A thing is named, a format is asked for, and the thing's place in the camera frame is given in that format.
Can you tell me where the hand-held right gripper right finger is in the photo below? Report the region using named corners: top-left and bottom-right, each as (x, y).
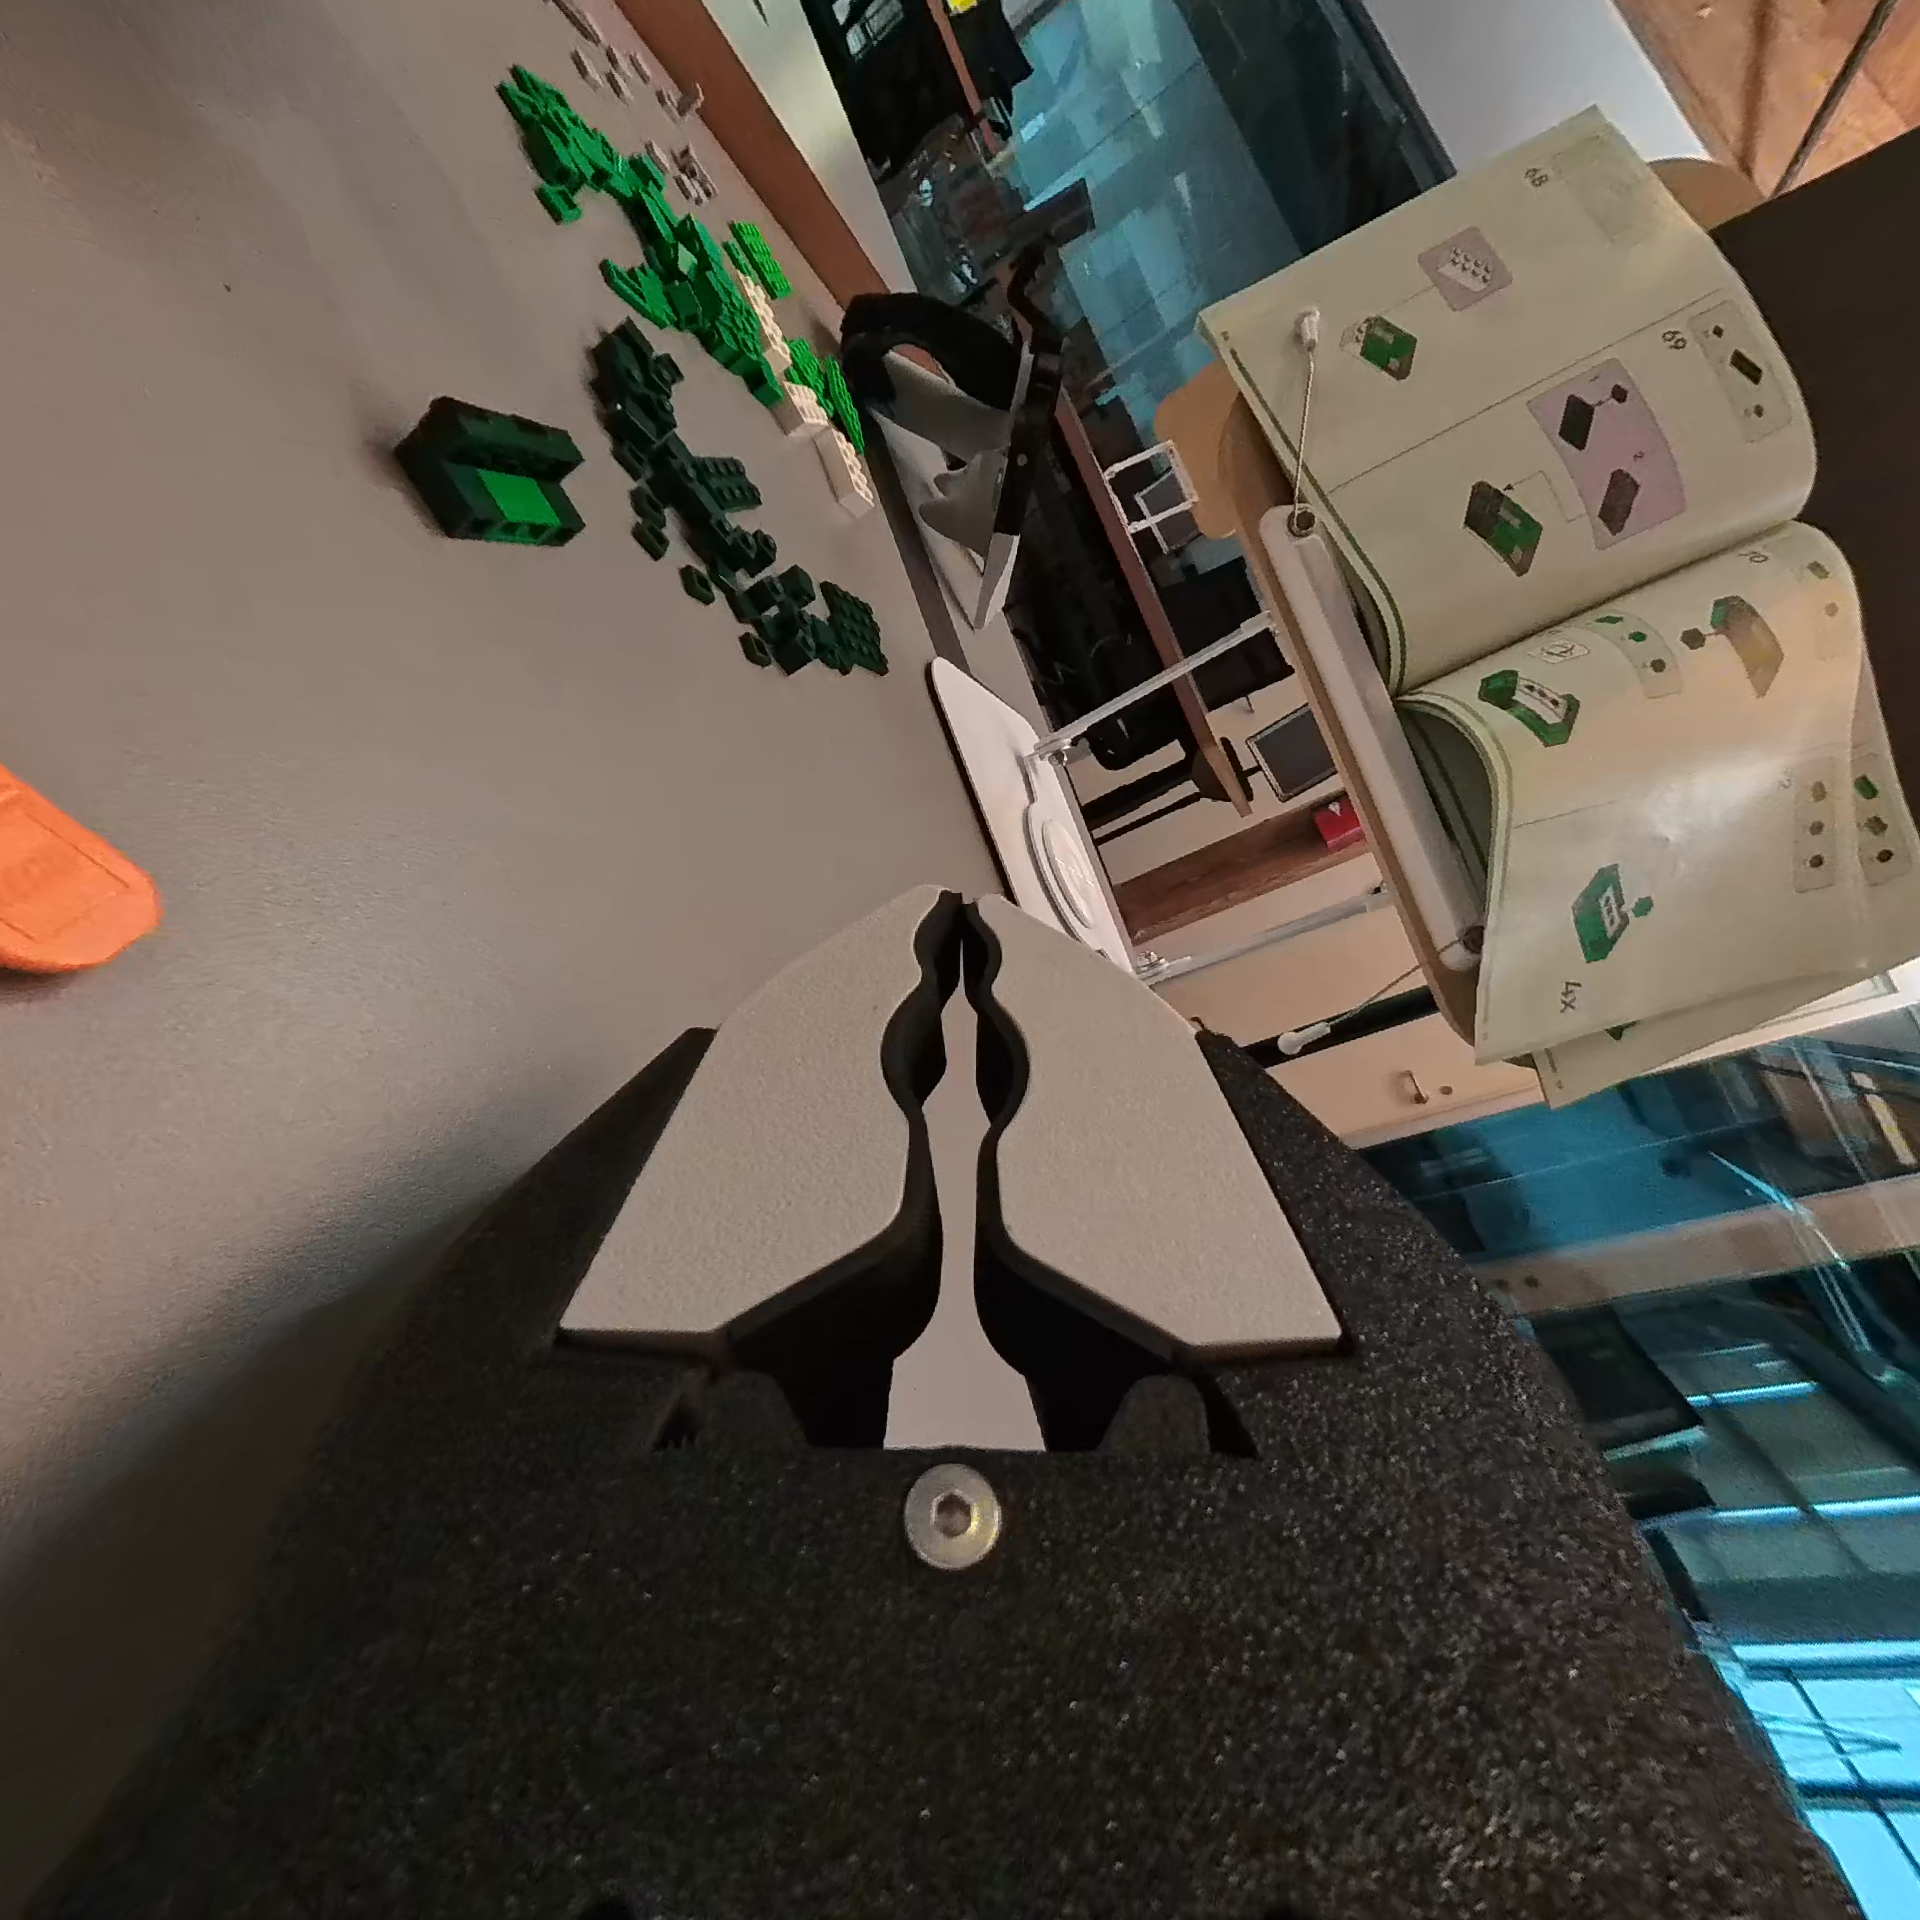
top-left (965, 897), bottom-right (1346, 1452)

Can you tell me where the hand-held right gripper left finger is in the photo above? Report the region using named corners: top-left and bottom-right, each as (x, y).
top-left (557, 884), bottom-right (965, 1444)

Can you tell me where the pile of green lego bricks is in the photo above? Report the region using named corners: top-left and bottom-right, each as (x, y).
top-left (498, 65), bottom-right (868, 452)

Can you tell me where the dark green lego assembly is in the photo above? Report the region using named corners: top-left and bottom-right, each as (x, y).
top-left (392, 393), bottom-right (590, 548)

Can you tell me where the lego instruction booklet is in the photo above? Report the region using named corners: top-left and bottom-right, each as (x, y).
top-left (1198, 105), bottom-right (1920, 1107)

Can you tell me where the scatter of grey lego pieces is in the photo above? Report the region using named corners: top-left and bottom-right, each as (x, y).
top-left (546, 0), bottom-right (725, 207)

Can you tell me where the dark wooden desk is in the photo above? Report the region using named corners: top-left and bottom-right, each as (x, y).
top-left (1042, 397), bottom-right (1261, 819)

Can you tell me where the small monitor on stand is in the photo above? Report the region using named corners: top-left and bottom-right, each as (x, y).
top-left (1245, 703), bottom-right (1340, 804)

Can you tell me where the pile of dark green bricks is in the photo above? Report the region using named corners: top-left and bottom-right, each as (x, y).
top-left (590, 321), bottom-right (891, 682)

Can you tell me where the orange brick separator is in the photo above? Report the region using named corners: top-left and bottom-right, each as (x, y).
top-left (0, 762), bottom-right (162, 975)

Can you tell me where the black and grey tool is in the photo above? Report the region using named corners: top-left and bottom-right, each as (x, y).
top-left (836, 245), bottom-right (1064, 633)

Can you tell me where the white frame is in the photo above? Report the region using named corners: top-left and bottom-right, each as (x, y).
top-left (1102, 439), bottom-right (1204, 553)

